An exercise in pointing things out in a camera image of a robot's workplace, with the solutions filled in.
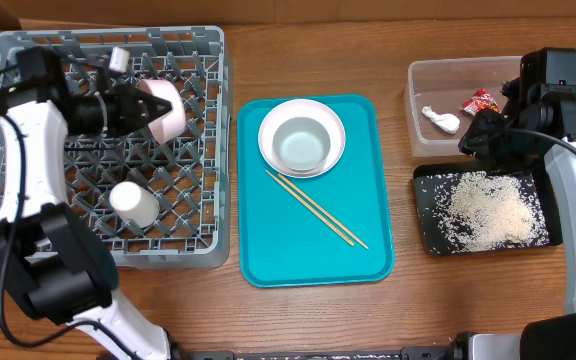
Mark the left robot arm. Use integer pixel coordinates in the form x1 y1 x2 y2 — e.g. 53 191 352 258
0 46 186 359

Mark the grey bowl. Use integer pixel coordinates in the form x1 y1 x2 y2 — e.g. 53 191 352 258
272 117 331 173

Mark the black tray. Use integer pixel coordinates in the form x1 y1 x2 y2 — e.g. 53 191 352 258
412 162 563 256

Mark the white cup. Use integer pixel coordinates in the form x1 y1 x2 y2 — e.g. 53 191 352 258
109 181 160 228

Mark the wooden chopstick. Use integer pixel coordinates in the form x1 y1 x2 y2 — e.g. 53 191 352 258
265 170 355 247
272 173 369 250

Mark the pink small bowl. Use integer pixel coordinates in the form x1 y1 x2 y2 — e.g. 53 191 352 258
138 79 186 144

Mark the white tissue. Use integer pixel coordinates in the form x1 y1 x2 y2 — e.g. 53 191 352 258
421 106 460 134

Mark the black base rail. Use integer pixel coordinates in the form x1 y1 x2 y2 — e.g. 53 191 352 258
188 345 468 360

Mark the red snack wrapper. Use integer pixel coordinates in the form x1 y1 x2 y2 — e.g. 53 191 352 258
461 88 501 116

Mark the large white plate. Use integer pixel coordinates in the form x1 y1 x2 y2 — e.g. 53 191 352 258
258 99 346 178

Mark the grey dishwasher rack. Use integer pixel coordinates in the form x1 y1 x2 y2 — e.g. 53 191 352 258
0 26 232 269

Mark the white rice pile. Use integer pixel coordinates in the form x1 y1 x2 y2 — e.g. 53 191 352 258
429 171 549 254

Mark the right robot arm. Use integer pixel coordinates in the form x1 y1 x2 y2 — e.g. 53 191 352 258
459 47 576 359

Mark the clear plastic bin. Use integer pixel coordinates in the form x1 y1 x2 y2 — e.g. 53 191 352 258
404 56 520 158

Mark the teal serving tray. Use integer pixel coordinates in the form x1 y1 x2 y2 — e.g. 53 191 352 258
237 94 395 288

